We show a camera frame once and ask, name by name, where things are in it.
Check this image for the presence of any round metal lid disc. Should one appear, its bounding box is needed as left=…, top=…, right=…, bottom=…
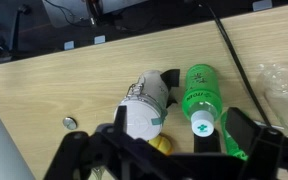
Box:
left=62, top=116, right=78, bottom=131

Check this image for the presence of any clear glass carafe bottle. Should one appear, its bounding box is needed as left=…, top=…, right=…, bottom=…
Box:
left=256, top=62, right=288, bottom=138

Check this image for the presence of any grey table edge bracket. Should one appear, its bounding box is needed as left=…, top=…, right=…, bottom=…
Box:
left=63, top=40, right=76, bottom=51
left=93, top=34, right=107, bottom=45
left=251, top=0, right=274, bottom=12

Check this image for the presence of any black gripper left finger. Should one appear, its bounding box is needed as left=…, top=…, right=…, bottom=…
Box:
left=43, top=104, right=128, bottom=180

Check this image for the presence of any white clamp-lid canister jar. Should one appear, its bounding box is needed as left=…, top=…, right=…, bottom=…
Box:
left=113, top=69, right=172, bottom=141

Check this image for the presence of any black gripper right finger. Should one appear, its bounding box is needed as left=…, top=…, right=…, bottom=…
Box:
left=224, top=106, right=288, bottom=180

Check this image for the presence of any tall green bottle white cap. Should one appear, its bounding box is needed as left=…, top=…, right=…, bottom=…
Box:
left=181, top=63, right=224, bottom=138

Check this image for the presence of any thick black cable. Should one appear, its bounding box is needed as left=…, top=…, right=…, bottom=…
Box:
left=192, top=0, right=274, bottom=129

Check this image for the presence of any small yellow pumpkin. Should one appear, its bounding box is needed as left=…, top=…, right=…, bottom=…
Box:
left=147, top=133, right=174, bottom=156

